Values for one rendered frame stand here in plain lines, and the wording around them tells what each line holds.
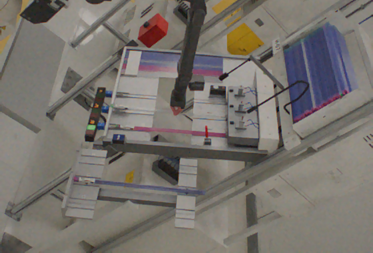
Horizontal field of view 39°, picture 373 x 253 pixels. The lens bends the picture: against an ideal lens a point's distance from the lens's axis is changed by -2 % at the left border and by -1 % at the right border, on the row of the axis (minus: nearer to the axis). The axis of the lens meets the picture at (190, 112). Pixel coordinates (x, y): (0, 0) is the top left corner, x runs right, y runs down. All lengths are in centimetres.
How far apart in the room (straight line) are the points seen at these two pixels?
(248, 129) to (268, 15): 140
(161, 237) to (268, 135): 87
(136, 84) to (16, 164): 81
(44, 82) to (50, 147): 78
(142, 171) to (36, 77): 67
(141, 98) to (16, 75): 59
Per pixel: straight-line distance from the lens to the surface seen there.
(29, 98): 235
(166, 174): 266
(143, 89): 258
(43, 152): 311
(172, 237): 283
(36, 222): 288
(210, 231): 282
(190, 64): 220
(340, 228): 385
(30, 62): 248
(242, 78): 270
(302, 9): 360
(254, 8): 357
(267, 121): 237
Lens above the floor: 215
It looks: 29 degrees down
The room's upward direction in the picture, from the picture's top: 57 degrees clockwise
